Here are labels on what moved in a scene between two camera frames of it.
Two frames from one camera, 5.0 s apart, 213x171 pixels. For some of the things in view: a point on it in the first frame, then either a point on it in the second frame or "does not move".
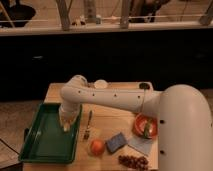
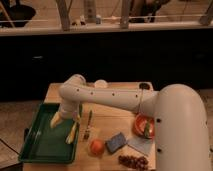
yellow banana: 66,126 to 71,134
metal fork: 87,132 does not move
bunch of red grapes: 138,163 does not move
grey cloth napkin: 144,145 does not move
